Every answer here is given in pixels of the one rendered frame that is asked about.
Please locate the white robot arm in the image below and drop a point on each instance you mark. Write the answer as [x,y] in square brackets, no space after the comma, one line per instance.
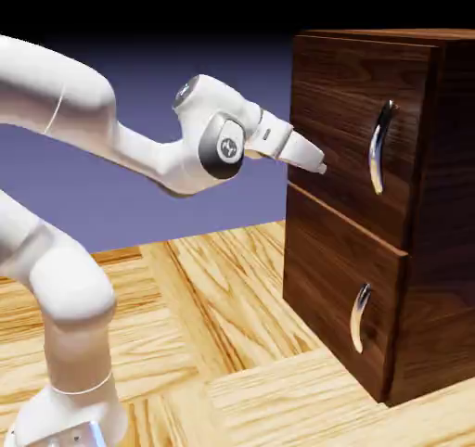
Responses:
[74,98]

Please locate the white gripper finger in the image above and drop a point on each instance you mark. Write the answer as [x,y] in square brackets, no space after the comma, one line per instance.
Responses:
[321,168]

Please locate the small dark wood cabinet door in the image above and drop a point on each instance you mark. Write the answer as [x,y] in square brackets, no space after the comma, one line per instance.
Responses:
[326,280]

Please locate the dark wood cabinet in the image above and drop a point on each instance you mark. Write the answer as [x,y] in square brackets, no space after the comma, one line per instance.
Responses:
[441,232]

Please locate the large dark wood cabinet door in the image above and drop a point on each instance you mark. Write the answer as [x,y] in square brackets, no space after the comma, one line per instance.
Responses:
[341,128]

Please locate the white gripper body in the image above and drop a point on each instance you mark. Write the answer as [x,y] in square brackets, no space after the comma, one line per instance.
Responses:
[301,149]

